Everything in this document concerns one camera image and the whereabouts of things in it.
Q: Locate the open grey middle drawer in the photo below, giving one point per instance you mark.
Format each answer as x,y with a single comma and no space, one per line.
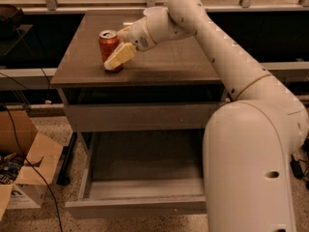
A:
142,173

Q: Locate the white ceramic bowl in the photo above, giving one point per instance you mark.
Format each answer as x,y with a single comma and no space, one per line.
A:
153,10

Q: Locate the closed grey top drawer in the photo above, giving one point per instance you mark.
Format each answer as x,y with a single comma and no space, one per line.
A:
139,116

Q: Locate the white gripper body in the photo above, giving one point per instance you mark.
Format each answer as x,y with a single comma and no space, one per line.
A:
137,33

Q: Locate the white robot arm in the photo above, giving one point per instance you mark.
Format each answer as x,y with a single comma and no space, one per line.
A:
248,141

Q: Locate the grey drawer cabinet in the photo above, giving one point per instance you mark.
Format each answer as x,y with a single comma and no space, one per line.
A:
172,72

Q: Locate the black cabinet foot bar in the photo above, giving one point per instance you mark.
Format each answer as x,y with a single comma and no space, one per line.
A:
63,176

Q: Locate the dark object on shelf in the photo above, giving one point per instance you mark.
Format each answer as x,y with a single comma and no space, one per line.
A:
10,20

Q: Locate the orange coke can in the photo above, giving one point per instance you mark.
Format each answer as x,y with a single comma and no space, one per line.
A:
108,41

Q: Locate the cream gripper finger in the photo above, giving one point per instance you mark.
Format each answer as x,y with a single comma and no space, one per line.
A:
122,35
121,54

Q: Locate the open cardboard box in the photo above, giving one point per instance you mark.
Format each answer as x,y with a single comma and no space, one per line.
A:
29,160

